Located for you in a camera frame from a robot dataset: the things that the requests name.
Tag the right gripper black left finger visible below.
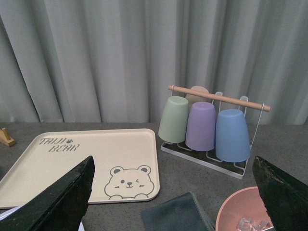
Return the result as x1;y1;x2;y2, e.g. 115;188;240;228
0;156;95;231

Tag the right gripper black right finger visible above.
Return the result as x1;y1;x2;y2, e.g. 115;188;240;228
252;156;308;231

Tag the clear ice cube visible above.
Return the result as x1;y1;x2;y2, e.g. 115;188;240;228
251;220;274;231
237;218;251;231

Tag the pink bowl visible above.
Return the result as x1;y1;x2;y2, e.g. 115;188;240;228
216;186;273;231

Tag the blue cup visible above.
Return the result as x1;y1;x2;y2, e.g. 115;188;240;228
216;109;251;163

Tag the beige bear tray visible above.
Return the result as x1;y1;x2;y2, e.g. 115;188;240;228
0;128;160;209

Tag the wooden drying rack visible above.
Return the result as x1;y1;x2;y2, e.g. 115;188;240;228
0;128;15;147

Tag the dark grey cloth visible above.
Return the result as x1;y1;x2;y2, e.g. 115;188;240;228
141;192;215;231

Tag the purple cup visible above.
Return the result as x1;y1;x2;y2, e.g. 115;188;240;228
185;102;216;152

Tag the light green cup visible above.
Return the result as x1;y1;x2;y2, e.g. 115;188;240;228
158;96;189;143

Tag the beige cup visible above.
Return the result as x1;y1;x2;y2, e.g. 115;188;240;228
185;85;210;109

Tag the grey curtain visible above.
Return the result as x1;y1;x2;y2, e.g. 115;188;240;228
0;0;308;125

